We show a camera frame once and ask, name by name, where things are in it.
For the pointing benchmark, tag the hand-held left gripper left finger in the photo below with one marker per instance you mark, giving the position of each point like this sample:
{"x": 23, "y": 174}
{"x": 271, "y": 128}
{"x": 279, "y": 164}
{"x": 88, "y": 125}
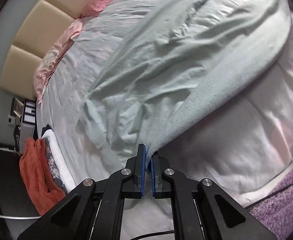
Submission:
{"x": 142, "y": 172}

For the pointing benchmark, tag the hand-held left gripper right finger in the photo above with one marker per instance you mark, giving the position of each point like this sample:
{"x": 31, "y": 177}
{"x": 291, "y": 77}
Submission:
{"x": 153, "y": 180}

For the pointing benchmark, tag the light mint knit sweater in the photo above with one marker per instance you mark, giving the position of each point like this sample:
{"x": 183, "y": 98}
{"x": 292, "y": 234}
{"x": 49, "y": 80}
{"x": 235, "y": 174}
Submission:
{"x": 186, "y": 67}

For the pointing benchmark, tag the white folded towel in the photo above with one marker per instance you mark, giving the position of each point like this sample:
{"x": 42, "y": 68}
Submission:
{"x": 59, "y": 155}

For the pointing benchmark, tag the dark floral folded cloth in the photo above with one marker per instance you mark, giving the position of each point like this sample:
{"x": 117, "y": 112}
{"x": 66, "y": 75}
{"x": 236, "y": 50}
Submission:
{"x": 52, "y": 165}

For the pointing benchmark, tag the navy folded cloth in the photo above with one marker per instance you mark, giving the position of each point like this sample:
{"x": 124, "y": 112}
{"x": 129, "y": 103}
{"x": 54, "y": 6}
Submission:
{"x": 47, "y": 128}

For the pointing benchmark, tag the orange fluffy cloth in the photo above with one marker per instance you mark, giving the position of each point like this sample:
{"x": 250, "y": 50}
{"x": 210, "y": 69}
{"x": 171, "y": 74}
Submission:
{"x": 36, "y": 180}

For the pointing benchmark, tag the white and black nightstand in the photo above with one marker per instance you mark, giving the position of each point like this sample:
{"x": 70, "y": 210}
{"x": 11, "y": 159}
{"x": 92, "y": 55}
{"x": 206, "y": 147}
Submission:
{"x": 27, "y": 132}

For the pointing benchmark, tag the purple fluffy cloth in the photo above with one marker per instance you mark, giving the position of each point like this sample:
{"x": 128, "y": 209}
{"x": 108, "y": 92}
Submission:
{"x": 286, "y": 205}

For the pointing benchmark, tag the bed with dotted grey sheet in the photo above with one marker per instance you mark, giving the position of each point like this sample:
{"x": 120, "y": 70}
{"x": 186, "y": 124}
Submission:
{"x": 91, "y": 42}

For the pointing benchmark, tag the framed picture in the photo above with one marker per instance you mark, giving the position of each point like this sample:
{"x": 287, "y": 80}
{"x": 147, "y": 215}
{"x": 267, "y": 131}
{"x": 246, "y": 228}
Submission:
{"x": 17, "y": 107}

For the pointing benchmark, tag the light pink printed pillow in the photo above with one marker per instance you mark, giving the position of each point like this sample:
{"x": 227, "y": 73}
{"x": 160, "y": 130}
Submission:
{"x": 51, "y": 62}

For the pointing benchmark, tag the beige padded headboard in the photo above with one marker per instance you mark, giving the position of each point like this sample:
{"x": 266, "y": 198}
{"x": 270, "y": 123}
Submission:
{"x": 36, "y": 30}

